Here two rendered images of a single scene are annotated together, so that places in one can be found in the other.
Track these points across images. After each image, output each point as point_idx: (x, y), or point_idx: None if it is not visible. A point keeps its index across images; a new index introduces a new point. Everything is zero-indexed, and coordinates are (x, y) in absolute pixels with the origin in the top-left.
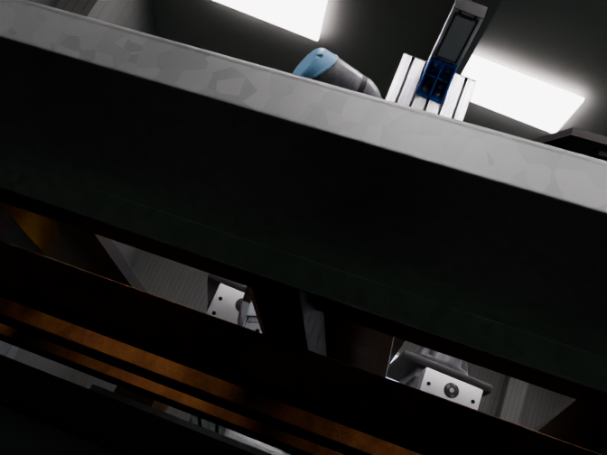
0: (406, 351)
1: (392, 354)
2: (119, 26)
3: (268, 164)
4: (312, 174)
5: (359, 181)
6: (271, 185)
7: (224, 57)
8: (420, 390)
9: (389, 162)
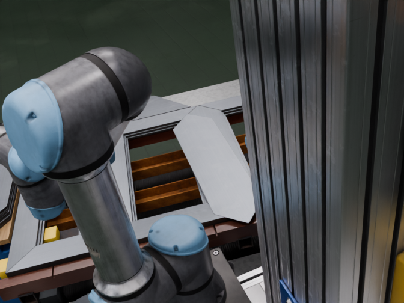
0: (217, 247)
1: (193, 168)
2: (204, 87)
3: (192, 101)
4: (186, 102)
5: (179, 103)
6: (193, 104)
7: (192, 90)
8: (174, 151)
9: (174, 100)
